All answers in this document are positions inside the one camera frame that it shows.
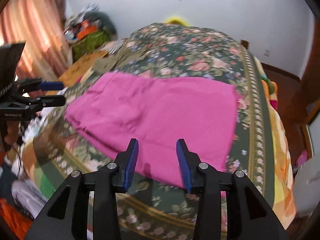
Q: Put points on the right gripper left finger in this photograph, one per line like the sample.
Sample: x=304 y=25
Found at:
x=65 y=215

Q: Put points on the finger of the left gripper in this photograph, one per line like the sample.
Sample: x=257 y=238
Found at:
x=53 y=100
x=57 y=85

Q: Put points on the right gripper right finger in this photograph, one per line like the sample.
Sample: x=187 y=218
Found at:
x=249 y=215

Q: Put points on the pink pants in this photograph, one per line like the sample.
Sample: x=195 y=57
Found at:
x=158 y=112

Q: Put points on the brown cardboard box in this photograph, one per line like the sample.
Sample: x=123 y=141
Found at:
x=77 y=70

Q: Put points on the orange yellow blanket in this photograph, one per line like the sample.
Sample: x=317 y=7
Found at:
x=284 y=205

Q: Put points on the green storage bag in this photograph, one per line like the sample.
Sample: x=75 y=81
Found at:
x=89 y=44

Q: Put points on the white suitcase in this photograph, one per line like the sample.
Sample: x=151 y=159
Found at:
x=306 y=187

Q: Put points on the olive green folded garment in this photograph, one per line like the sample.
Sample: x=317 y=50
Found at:
x=122 y=57

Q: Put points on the striped pink curtain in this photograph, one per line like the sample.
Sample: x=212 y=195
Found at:
x=38 y=23

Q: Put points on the grey clothes pile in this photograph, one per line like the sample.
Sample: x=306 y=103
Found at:
x=86 y=22

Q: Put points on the pink slipper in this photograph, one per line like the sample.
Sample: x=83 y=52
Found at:
x=303 y=157

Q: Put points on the floral bedspread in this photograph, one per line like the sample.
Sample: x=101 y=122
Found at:
x=153 y=210

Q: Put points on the wooden door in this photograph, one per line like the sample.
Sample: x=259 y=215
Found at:
x=308 y=93

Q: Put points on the yellow round object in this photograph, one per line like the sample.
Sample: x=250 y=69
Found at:
x=176 y=20

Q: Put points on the wall socket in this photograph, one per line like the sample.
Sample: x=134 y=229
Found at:
x=267 y=52

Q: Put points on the wooden bed post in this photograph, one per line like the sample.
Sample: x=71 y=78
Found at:
x=244 y=43

